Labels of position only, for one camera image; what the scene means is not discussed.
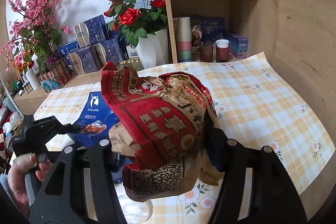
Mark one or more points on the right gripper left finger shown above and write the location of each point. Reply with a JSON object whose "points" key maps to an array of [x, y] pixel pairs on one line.
{"points": [[61, 198]]}

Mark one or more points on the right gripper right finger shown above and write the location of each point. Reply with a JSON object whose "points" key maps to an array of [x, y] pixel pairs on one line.
{"points": [[274, 198]]}

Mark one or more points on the blue coffee leaflet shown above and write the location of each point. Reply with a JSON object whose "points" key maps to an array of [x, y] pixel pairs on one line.
{"points": [[95, 121]]}

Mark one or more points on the red brown paper food bag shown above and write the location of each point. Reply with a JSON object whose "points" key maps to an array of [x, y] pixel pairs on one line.
{"points": [[163, 122]]}

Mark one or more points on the person's left hand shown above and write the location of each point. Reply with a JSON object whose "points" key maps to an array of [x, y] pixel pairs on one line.
{"points": [[16, 179]]}

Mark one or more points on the white bottle vase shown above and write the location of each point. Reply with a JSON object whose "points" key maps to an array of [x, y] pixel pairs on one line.
{"points": [[32, 79]]}

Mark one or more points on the striped flower basket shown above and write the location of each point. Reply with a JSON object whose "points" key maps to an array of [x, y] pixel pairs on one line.
{"points": [[59, 75]]}

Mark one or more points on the orange flower bunch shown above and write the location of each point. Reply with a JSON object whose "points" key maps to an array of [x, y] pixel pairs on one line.
{"points": [[23, 61]]}

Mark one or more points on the yellow plaid floral tablecloth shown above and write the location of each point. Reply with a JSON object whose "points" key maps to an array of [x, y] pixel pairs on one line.
{"points": [[255, 106]]}

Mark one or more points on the blue gold gift box left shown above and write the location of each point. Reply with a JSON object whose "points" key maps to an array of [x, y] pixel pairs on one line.
{"points": [[85, 60]]}

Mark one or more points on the blue gold gift box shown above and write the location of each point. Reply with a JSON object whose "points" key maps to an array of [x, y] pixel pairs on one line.
{"points": [[91, 32], [109, 51], [85, 60]]}

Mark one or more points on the blue gold gift box right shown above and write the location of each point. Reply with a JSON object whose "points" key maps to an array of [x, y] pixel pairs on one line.
{"points": [[109, 51]]}

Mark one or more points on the blue gold gift box upper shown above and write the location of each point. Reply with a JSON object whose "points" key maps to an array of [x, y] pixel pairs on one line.
{"points": [[91, 32]]}

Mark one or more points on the white blue medicine box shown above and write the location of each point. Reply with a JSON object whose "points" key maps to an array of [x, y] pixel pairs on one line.
{"points": [[131, 51]]}

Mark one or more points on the pink blossom flower arrangement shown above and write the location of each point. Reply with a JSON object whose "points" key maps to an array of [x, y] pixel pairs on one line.
{"points": [[36, 29]]}

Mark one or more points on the purple small box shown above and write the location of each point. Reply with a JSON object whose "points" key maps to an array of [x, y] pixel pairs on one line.
{"points": [[238, 46]]}

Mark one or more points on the red cup white lid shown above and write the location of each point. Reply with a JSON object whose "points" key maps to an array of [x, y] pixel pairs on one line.
{"points": [[222, 50]]}

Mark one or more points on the white flower vase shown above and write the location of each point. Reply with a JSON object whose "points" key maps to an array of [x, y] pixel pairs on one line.
{"points": [[153, 51]]}

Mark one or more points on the dark brown cup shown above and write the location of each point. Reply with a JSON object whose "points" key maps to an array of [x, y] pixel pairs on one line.
{"points": [[206, 52]]}

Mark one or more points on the red rose bouquet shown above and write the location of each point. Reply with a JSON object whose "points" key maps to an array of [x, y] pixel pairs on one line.
{"points": [[135, 19]]}

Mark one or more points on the stack of paper cups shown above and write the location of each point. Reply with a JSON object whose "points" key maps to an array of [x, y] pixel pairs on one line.
{"points": [[183, 39]]}

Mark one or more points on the wooden shelf unit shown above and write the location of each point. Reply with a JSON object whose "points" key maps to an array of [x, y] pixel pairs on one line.
{"points": [[218, 3]]}

